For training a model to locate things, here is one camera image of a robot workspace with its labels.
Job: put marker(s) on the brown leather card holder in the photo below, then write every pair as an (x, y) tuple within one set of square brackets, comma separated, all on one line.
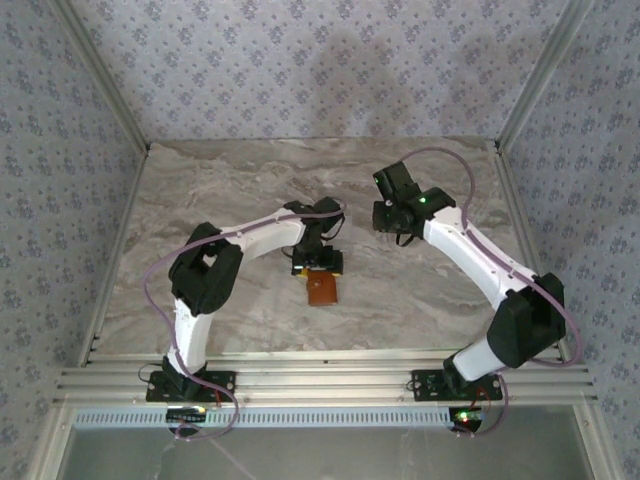
[(322, 291)]

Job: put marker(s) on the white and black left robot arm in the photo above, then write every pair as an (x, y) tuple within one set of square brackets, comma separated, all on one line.
[(190, 330)]

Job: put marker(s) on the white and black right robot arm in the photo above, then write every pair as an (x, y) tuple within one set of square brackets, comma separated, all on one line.
[(470, 245)]

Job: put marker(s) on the left controller circuit board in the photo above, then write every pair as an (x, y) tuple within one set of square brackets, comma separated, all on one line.
[(187, 414)]

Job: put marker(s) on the controller circuit board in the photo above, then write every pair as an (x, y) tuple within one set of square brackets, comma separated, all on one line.
[(187, 414), (467, 417)]

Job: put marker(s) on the right controller circuit board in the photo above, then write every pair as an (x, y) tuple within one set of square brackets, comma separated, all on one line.
[(467, 417)]

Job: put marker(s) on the aluminium rail frame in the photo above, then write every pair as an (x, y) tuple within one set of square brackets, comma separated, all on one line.
[(325, 380)]

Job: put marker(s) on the aluminium table side rail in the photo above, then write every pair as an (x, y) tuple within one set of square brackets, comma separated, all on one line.
[(515, 200), (112, 250)]

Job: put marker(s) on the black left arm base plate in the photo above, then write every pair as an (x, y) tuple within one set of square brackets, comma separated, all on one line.
[(225, 382)]

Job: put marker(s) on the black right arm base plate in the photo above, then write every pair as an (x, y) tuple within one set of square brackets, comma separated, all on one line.
[(425, 385)]

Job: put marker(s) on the aluminium corner post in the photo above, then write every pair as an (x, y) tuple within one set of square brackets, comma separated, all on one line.
[(540, 75), (104, 75)]

